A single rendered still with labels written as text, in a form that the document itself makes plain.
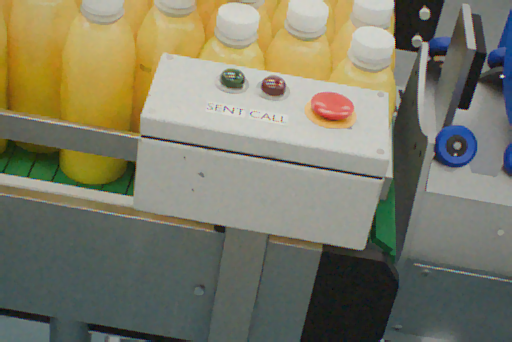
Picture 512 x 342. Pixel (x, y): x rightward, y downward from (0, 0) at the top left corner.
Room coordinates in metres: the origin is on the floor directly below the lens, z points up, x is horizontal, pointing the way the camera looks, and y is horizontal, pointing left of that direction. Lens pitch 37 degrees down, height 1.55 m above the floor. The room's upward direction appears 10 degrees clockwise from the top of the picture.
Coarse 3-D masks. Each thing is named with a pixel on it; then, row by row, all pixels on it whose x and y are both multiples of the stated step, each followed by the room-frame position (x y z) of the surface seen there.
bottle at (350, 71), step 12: (348, 60) 0.82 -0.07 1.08; (360, 60) 0.80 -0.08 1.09; (336, 72) 0.81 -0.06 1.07; (348, 72) 0.80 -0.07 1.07; (360, 72) 0.80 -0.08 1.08; (372, 72) 0.80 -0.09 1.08; (384, 72) 0.81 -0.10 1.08; (348, 84) 0.79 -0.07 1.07; (360, 84) 0.79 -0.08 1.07; (372, 84) 0.79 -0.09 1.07; (384, 84) 0.80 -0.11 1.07; (396, 96) 0.82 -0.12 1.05
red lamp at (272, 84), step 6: (264, 78) 0.71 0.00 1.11; (270, 78) 0.71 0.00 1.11; (276, 78) 0.71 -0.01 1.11; (282, 78) 0.71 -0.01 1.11; (264, 84) 0.70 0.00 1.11; (270, 84) 0.70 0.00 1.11; (276, 84) 0.70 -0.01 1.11; (282, 84) 0.70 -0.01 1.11; (264, 90) 0.70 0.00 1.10; (270, 90) 0.70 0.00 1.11; (276, 90) 0.70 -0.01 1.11; (282, 90) 0.70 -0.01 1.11
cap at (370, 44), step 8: (360, 32) 0.82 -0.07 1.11; (368, 32) 0.82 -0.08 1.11; (376, 32) 0.83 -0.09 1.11; (384, 32) 0.83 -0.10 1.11; (352, 40) 0.81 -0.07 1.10; (360, 40) 0.81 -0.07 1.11; (368, 40) 0.81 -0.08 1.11; (376, 40) 0.81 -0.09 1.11; (384, 40) 0.81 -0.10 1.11; (392, 40) 0.82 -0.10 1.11; (352, 48) 0.81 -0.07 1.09; (360, 48) 0.80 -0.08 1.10; (368, 48) 0.80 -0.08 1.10; (376, 48) 0.80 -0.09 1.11; (384, 48) 0.80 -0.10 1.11; (392, 48) 0.81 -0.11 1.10; (360, 56) 0.80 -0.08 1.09; (368, 56) 0.80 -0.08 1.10; (376, 56) 0.80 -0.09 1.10; (384, 56) 0.80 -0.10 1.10
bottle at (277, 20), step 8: (280, 0) 0.93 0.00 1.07; (288, 0) 0.92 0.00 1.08; (328, 0) 0.93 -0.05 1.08; (280, 8) 0.92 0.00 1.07; (272, 16) 0.92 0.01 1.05; (280, 16) 0.91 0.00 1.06; (328, 16) 0.91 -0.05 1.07; (272, 24) 0.91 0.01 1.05; (280, 24) 0.90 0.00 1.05; (328, 24) 0.91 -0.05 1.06; (272, 32) 0.91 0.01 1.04; (328, 32) 0.91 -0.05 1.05; (328, 40) 0.91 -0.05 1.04
